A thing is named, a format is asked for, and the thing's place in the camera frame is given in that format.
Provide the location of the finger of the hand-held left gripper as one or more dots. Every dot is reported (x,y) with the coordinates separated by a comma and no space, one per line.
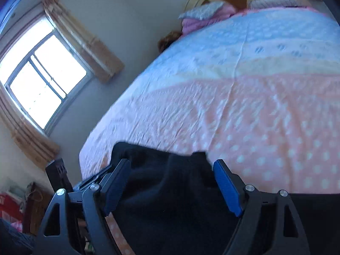
(93,178)
(57,174)

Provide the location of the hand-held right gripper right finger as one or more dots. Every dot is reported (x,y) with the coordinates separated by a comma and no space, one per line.
(228,188)

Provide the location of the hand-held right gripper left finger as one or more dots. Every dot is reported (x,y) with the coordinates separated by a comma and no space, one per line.
(117,186)

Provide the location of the black pants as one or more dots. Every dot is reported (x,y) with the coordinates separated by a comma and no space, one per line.
(172,191)

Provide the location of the brown wooden cabinet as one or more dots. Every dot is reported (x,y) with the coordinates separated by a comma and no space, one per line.
(35,209)

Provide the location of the beige patterned curtain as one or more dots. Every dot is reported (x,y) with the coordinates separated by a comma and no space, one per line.
(29,138)
(85,42)

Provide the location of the red box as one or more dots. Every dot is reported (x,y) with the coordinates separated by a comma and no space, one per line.
(9,208)

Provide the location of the dark blue cloth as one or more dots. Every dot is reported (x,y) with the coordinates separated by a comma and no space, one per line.
(16,241)

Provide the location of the pastel polka dot bedsheet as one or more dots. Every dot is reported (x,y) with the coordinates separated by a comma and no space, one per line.
(239,98)

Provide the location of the sliding glass window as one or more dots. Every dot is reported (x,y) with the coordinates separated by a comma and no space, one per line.
(39,71)

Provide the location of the brown furry object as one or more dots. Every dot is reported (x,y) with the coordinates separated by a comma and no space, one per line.
(168,41)

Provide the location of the pink folded blanket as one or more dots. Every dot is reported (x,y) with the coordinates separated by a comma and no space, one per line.
(207,22)

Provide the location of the grey floral pillow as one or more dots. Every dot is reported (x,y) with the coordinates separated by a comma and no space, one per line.
(202,10)

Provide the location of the striped pillow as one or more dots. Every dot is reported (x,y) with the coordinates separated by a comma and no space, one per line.
(276,2)

